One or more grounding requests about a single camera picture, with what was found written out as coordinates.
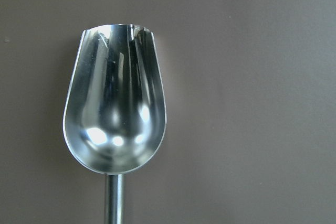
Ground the metal ice scoop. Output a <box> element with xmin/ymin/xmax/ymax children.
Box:
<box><xmin>62</xmin><ymin>24</ymin><xmax>166</xmax><ymax>223</ymax></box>

